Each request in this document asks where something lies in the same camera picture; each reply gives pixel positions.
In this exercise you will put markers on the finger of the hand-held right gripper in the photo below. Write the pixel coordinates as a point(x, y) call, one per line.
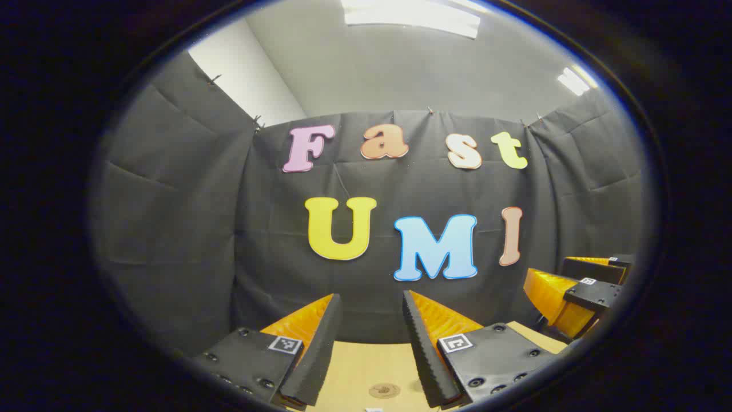
point(589, 270)
point(595, 294)

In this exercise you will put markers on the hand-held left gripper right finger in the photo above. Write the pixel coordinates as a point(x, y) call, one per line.
point(420, 349)

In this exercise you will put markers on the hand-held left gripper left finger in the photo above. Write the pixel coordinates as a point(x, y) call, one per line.
point(323, 343)

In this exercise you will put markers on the round wooden coaster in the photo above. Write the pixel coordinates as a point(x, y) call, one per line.
point(384, 391)

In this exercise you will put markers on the light wooden desktop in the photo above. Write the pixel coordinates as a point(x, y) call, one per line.
point(360, 366)

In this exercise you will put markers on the small ceiling light panel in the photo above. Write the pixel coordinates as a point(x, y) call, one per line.
point(575, 80)

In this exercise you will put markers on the long ceiling light panel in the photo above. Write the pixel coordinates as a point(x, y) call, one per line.
point(412, 17)

